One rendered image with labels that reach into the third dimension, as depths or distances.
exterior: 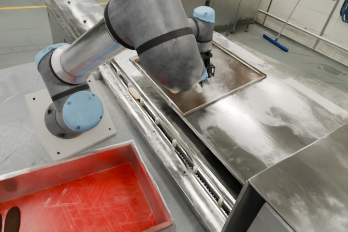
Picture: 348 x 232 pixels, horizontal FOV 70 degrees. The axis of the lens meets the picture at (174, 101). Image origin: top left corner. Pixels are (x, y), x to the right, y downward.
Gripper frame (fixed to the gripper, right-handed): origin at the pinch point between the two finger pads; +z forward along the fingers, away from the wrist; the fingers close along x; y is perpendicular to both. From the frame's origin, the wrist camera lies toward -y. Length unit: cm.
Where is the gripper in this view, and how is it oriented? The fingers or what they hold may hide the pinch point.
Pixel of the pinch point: (197, 85)
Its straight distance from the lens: 112.0
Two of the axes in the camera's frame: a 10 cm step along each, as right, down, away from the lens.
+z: 0.2, 7.3, 6.8
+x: 9.2, -2.8, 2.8
